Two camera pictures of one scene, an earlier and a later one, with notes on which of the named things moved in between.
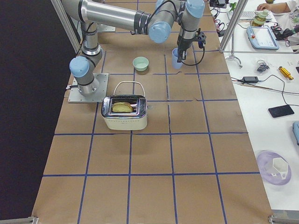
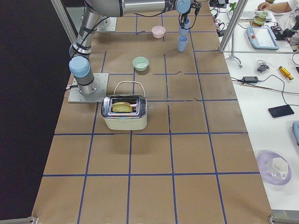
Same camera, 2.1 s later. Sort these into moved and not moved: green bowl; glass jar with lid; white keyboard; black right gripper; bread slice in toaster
Moved: black right gripper
Not moved: white keyboard; green bowl; bread slice in toaster; glass jar with lid
